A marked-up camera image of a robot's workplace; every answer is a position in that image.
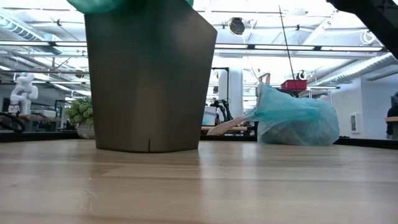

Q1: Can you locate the pale background screen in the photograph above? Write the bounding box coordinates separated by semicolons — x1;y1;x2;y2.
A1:
201;105;218;127

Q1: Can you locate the green potted plant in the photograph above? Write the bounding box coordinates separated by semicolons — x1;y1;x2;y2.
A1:
63;96;96;140

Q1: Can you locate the black aluminium frame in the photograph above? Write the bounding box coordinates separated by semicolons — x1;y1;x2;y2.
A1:
0;131;398;150

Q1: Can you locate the black base cable loop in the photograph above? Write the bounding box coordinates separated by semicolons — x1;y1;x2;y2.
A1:
0;111;27;134

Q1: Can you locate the person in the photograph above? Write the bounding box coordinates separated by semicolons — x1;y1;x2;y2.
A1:
385;91;398;137

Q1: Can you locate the silver ventilation duct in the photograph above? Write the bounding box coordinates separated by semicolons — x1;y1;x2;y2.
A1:
0;14;63;56
315;52;398;85

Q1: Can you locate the long ceiling light bar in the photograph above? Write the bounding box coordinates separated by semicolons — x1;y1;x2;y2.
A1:
0;40;386;52

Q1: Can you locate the white square column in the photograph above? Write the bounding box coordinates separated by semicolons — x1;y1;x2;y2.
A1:
218;67;244;119

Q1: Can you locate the person's forearm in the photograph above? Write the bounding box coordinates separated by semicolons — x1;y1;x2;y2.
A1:
206;116;251;136

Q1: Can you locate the light blue trash bag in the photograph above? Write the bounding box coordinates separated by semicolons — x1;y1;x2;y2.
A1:
246;82;341;147

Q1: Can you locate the teal trash bag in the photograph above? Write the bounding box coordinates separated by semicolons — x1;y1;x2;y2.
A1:
66;0;195;16

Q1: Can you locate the black ceiling cord reel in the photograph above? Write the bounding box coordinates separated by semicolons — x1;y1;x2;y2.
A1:
228;17;247;37

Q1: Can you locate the white wall box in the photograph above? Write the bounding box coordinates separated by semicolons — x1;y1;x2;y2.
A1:
350;112;363;134

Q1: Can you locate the metal shelf rack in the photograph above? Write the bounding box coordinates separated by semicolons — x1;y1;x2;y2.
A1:
307;85;341;110

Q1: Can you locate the red storage bin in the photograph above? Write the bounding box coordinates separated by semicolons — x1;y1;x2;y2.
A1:
280;79;308;91

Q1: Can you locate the thin black pole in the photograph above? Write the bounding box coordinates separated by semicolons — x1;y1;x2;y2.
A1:
277;4;295;82

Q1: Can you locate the white humanoid robot figure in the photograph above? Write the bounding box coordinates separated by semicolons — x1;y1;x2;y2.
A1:
7;72;39;115

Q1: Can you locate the white coiled cable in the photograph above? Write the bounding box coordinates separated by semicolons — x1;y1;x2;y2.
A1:
359;29;377;47

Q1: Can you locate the background wooden tabletop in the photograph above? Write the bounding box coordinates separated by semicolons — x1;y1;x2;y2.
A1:
200;125;249;132

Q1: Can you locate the grey trash bin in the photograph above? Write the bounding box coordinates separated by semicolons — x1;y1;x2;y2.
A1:
83;0;218;154

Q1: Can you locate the person's hand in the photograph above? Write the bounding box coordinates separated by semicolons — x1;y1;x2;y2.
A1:
257;72;272;86

